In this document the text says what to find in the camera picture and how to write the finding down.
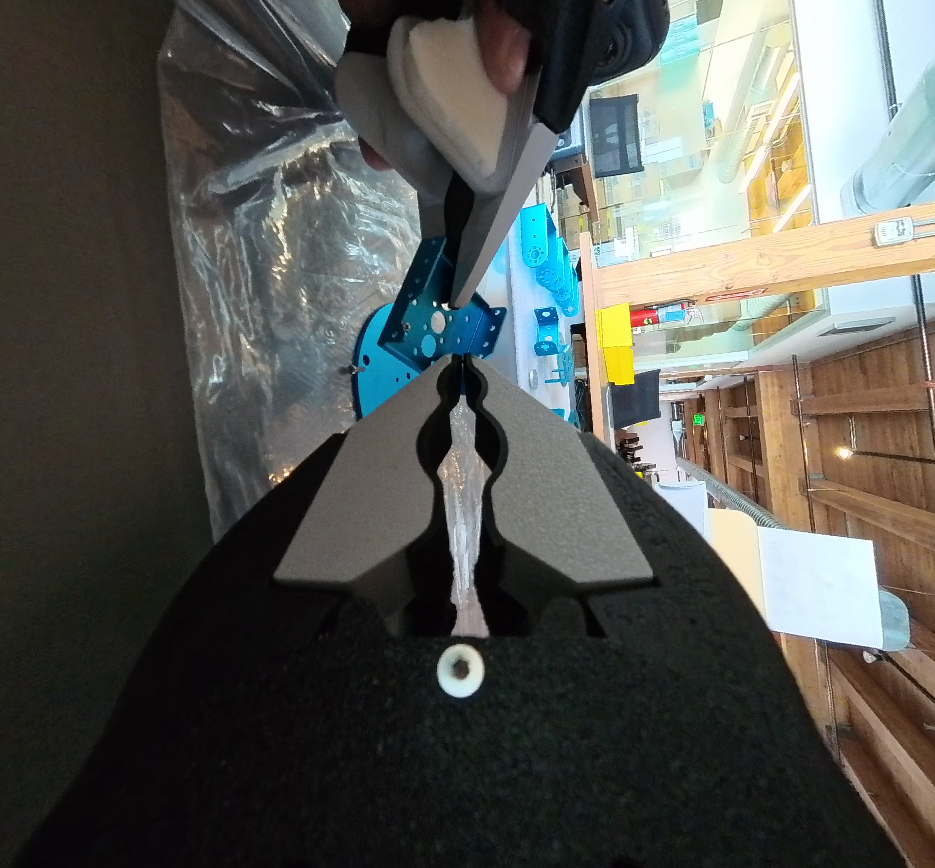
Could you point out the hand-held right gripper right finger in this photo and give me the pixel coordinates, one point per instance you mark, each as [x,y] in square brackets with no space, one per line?
[577,517]

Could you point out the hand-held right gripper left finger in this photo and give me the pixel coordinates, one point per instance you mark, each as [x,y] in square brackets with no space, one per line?
[350,517]

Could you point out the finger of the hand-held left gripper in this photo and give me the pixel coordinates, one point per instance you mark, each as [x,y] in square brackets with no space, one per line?
[497,225]

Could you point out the blue U-shaped metal bracket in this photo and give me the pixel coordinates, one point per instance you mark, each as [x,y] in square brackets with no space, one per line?
[424,338]

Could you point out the blue round metal plate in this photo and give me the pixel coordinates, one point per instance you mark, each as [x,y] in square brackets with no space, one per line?
[380,378]

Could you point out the grey desk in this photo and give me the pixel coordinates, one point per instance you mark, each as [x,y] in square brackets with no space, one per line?
[73,225]

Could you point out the person's left hand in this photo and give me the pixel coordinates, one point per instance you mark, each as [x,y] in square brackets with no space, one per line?
[511,50]

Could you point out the white foam tray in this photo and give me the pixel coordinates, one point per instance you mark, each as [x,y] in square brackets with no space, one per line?
[522,342]

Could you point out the black cloth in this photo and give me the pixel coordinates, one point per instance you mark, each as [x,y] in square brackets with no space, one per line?
[635,400]

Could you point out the black mesh bin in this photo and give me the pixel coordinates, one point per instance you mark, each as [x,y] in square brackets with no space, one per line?
[613,137]

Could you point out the cream sheet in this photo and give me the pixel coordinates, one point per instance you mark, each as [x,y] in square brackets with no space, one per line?
[730,554]

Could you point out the yellow bin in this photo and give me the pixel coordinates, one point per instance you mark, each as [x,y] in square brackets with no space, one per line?
[613,342]

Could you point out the red fire extinguisher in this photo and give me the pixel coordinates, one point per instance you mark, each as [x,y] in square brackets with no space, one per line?
[650,316]

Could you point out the light wooden beam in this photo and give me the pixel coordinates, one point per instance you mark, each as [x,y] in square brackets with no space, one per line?
[730,261]

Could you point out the clear plastic bag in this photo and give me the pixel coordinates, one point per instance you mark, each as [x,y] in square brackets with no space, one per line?
[256,261]

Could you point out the white square board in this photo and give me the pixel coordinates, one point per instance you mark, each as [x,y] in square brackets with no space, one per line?
[818,583]

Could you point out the metal air duct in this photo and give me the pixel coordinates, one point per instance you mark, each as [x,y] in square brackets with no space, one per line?
[898,152]

